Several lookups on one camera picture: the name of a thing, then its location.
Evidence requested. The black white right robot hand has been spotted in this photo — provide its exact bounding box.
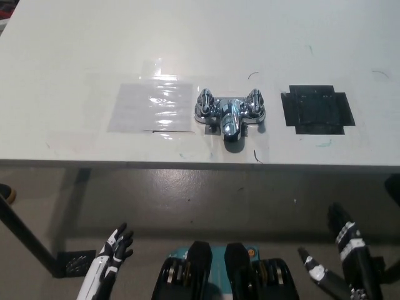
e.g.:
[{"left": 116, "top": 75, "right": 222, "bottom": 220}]
[{"left": 297, "top": 202, "right": 379, "bottom": 300}]

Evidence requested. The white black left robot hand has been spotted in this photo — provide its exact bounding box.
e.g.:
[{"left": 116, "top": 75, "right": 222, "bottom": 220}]
[{"left": 76, "top": 222, "right": 135, "bottom": 300}]

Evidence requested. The chrome two-handle faucet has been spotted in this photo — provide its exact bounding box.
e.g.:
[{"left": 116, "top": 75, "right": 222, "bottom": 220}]
[{"left": 193, "top": 87, "right": 268, "bottom": 141}]

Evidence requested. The grey faucet mounting plate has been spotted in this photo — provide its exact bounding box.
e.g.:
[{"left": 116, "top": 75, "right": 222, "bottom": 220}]
[{"left": 204, "top": 122, "right": 224, "bottom": 136}]

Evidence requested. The black table leg with foot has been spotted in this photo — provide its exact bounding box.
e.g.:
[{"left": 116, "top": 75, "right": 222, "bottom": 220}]
[{"left": 0, "top": 192, "right": 97, "bottom": 279}]

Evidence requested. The black shoe tan sole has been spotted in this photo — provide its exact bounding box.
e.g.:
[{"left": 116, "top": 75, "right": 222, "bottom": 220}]
[{"left": 0, "top": 183, "right": 18, "bottom": 206}]

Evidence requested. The black tape patch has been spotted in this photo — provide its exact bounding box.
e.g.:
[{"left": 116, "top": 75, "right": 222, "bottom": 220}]
[{"left": 279, "top": 84, "right": 356, "bottom": 136}]

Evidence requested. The red and black clutter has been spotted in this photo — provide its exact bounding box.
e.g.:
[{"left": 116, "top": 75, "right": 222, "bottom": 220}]
[{"left": 0, "top": 0, "right": 17, "bottom": 23}]

